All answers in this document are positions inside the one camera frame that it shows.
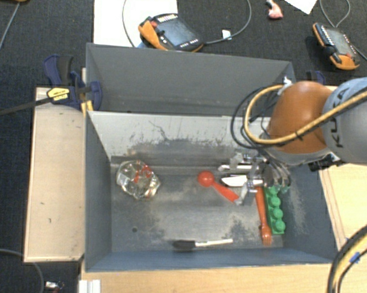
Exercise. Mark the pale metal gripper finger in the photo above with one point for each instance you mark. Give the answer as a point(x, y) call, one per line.
point(236, 181)
point(231, 168)

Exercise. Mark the red plastic spoon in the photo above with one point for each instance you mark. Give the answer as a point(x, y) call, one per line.
point(206, 178)

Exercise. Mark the green toy building block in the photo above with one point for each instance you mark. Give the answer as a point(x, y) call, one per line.
point(275, 212)

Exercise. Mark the grey metal bin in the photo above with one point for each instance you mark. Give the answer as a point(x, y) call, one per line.
point(184, 215)

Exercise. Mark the clear glass with red print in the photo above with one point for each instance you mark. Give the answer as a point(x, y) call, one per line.
point(137, 181)

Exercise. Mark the pale wood board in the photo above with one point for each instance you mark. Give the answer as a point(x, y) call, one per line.
point(56, 183)

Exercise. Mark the black cylinder on white bracket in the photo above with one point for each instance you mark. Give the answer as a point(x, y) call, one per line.
point(321, 164)

